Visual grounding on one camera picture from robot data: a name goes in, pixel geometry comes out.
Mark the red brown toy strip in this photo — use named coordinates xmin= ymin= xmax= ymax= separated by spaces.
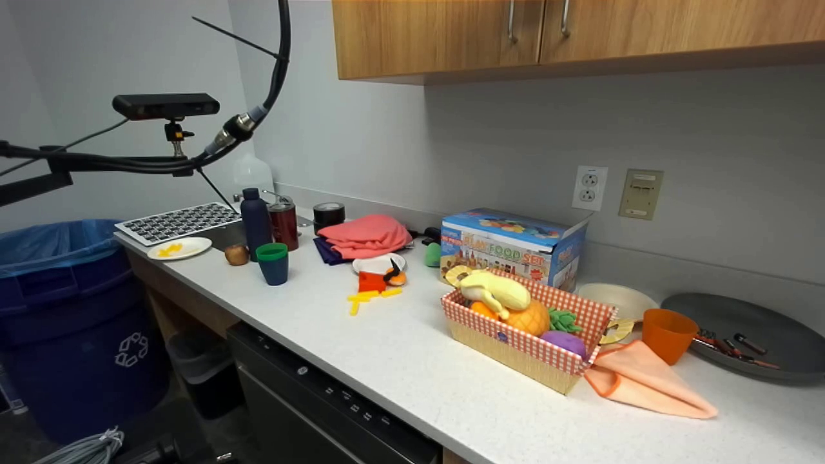
xmin=694 ymin=331 xmax=780 ymax=370

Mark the brown lower cabinet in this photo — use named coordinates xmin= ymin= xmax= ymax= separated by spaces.
xmin=126 ymin=254 xmax=244 ymax=347

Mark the clear plastic jug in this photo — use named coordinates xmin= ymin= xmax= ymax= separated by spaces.
xmin=229 ymin=152 xmax=277 ymax=207

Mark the beige bowl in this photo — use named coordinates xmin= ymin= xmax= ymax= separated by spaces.
xmin=571 ymin=281 xmax=661 ymax=329

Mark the yellow pineapple slice toy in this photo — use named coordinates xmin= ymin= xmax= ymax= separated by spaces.
xmin=597 ymin=318 xmax=639 ymax=348

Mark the black bar camera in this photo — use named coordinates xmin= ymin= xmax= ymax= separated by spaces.
xmin=110 ymin=91 xmax=220 ymax=124

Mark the navy blue bottle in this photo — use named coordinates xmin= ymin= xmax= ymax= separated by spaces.
xmin=240 ymin=187 xmax=273 ymax=256

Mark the black sleeved cable hose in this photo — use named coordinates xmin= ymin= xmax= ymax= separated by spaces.
xmin=188 ymin=0 xmax=293 ymax=169

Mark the purple plush fruit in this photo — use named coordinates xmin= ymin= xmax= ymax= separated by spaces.
xmin=538 ymin=331 xmax=588 ymax=358

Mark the white wall outlet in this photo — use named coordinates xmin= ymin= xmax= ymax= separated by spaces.
xmin=568 ymin=162 xmax=610 ymax=215

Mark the green leaf plush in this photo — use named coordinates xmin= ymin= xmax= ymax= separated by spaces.
xmin=547 ymin=307 xmax=583 ymax=335

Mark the orange ball toy black clip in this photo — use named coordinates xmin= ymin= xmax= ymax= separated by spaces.
xmin=380 ymin=256 xmax=411 ymax=289

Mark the keyboard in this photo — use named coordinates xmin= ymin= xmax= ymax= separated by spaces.
xmin=113 ymin=201 xmax=244 ymax=250

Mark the black canister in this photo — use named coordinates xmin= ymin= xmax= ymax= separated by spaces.
xmin=312 ymin=201 xmax=347 ymax=233

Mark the blue cup green rim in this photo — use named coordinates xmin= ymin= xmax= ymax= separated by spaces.
xmin=251 ymin=240 xmax=290 ymax=289

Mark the large white plate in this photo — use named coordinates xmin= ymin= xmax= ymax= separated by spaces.
xmin=351 ymin=254 xmax=407 ymax=280

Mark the grey round plate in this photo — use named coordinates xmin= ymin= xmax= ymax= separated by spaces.
xmin=657 ymin=292 xmax=825 ymax=387

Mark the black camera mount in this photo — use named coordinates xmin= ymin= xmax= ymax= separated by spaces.
xmin=162 ymin=120 xmax=196 ymax=161

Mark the black bin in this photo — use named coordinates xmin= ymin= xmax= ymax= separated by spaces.
xmin=165 ymin=331 xmax=251 ymax=424

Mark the blue toy food box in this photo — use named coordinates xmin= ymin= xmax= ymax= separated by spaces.
xmin=437 ymin=207 xmax=590 ymax=295

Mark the navy cloth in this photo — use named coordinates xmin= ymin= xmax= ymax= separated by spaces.
xmin=312 ymin=236 xmax=347 ymax=268

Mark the peach cloth napkin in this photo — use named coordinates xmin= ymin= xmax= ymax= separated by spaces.
xmin=583 ymin=338 xmax=719 ymax=424

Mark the small white plate yellow food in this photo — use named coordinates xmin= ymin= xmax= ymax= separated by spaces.
xmin=143 ymin=236 xmax=214 ymax=264

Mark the orange plastic cup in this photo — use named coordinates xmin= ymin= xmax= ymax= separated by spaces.
xmin=639 ymin=307 xmax=701 ymax=370

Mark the blue recycling bin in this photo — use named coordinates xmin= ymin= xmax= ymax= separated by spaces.
xmin=0 ymin=218 xmax=175 ymax=447

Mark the pink cloth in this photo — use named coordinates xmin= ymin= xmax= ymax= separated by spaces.
xmin=317 ymin=215 xmax=415 ymax=264

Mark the yellow banana plush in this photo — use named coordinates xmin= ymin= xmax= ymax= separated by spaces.
xmin=458 ymin=265 xmax=536 ymax=323

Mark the grey bag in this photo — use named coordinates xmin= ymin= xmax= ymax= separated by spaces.
xmin=32 ymin=425 xmax=126 ymax=464

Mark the dark red jar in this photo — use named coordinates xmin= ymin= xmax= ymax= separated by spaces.
xmin=268 ymin=196 xmax=302 ymax=254

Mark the orange fries carton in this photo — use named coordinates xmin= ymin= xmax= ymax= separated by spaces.
xmin=355 ymin=272 xmax=392 ymax=296

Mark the round orange plush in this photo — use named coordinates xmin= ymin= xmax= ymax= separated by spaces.
xmin=505 ymin=300 xmax=552 ymax=340

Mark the beige light switch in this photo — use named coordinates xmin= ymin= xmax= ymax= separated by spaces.
xmin=615 ymin=169 xmax=665 ymax=222

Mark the wooden wall cupboard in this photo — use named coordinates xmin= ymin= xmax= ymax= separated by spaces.
xmin=329 ymin=0 xmax=825 ymax=86

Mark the black dishwasher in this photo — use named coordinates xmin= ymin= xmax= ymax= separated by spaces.
xmin=227 ymin=321 xmax=446 ymax=464

